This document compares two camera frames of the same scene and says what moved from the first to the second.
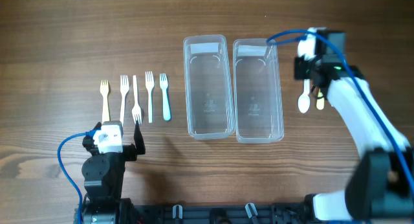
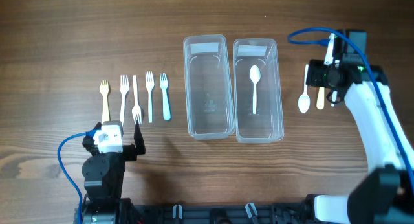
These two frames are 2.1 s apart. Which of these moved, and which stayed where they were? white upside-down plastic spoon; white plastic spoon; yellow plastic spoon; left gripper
Moved: white plastic spoon
Stayed: yellow plastic spoon; white upside-down plastic spoon; left gripper
